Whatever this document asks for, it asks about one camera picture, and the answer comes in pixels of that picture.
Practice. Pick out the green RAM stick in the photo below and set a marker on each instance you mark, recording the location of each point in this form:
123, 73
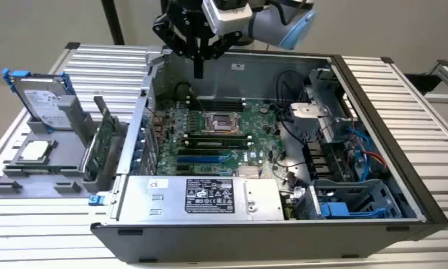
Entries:
41, 168

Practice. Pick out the green graphics card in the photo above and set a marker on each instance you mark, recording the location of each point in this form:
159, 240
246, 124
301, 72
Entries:
105, 140

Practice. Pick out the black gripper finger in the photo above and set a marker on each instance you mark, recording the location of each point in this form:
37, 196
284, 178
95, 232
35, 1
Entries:
225, 42
171, 36

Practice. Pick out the silver finned heatsink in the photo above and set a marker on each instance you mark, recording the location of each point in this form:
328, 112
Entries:
250, 171

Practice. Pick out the black stand pole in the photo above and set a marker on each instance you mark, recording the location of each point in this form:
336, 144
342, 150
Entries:
114, 22

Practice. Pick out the grey parts rack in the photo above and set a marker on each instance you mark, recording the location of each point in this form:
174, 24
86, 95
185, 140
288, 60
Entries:
66, 157

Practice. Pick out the blue case latch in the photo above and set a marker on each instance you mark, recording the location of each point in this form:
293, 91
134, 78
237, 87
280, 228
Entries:
97, 200

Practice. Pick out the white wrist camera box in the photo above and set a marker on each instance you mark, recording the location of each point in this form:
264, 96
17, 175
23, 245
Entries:
227, 16

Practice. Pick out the metal drive cage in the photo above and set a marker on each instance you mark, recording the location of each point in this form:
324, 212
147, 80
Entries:
310, 110

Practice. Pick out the CPU socket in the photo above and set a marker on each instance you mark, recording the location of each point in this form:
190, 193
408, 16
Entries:
221, 121

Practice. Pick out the blue expansion slot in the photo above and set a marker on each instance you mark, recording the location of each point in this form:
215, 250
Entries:
199, 159

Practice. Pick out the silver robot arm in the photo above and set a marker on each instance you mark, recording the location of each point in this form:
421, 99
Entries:
269, 25

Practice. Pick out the open grey PC case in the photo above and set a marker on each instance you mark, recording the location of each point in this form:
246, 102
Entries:
246, 243

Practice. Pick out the black expansion slot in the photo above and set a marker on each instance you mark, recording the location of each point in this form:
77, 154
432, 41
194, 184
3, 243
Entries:
203, 152

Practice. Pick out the silver CPU chip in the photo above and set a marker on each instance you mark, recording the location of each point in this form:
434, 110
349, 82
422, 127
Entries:
35, 151

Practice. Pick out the green motherboard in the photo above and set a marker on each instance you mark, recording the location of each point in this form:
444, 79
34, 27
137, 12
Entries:
262, 134

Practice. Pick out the round coin cell battery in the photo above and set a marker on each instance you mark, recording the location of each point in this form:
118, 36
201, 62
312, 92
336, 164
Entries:
265, 109

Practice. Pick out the silver power supply unit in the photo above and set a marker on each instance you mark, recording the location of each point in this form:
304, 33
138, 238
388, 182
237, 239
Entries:
171, 201

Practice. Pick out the hard disk in blue carrier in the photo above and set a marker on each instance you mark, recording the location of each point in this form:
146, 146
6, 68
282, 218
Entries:
41, 103

